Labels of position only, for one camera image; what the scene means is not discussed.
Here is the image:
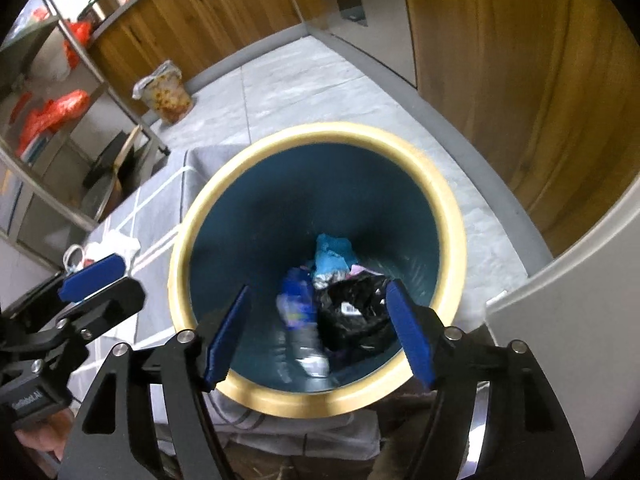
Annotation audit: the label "black pan with wooden handle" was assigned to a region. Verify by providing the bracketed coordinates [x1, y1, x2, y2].
[80, 125, 142, 222]

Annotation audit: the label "red plastic bag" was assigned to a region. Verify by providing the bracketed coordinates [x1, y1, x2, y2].
[15, 89, 91, 157]

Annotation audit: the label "light blue face mask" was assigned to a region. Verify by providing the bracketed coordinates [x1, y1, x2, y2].
[62, 244, 86, 274]

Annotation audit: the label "white crumpled tissue paper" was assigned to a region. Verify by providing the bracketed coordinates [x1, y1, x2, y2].
[82, 230, 141, 271]

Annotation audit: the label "stainless steel shelf rack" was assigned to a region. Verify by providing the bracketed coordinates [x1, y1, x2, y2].
[1, 0, 169, 269]

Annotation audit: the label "black plastic bag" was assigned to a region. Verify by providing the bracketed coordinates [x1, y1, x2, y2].
[314, 272, 396, 360]

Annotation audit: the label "yellow rimmed blue trash bin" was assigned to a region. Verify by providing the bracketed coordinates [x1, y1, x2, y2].
[167, 120, 469, 420]

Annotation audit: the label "wooden kitchen cabinets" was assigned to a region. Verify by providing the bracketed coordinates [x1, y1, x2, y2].
[90, 0, 639, 254]

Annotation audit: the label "patterned small waste bin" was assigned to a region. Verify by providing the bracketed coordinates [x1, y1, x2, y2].
[132, 60, 194, 125]

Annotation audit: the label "person's left hand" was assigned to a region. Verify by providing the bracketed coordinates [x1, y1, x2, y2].
[14, 408, 75, 460]

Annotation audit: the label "grey checked cloth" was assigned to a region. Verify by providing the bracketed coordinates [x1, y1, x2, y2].
[64, 143, 501, 461]

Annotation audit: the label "stainless steel oven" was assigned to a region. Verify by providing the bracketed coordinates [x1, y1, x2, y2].
[295, 0, 416, 84]

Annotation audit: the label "purple spray bottle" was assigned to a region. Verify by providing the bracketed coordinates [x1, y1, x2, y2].
[276, 266, 330, 378]

